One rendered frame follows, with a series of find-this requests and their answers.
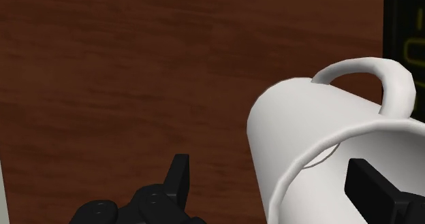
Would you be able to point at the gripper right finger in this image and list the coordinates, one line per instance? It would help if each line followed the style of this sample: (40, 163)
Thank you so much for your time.
(378, 193)

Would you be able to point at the black box with yellow print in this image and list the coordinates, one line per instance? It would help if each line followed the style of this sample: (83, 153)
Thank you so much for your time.
(403, 34)

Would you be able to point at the white mug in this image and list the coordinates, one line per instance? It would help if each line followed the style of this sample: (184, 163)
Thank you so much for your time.
(298, 117)

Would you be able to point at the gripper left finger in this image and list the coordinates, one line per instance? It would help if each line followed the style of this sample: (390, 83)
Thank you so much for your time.
(156, 200)

